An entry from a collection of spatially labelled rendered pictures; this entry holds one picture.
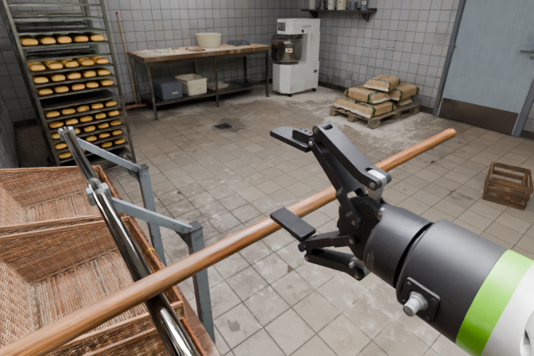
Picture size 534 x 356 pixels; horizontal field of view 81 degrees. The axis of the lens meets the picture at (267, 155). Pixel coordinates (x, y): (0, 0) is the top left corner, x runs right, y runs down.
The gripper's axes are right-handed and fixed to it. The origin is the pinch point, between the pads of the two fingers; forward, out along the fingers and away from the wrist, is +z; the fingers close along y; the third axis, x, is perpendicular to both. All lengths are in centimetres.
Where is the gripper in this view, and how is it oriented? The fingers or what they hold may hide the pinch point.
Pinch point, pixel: (282, 176)
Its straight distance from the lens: 45.0
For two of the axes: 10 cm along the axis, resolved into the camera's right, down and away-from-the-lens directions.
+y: 0.0, 9.0, 4.4
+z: -6.2, -3.4, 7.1
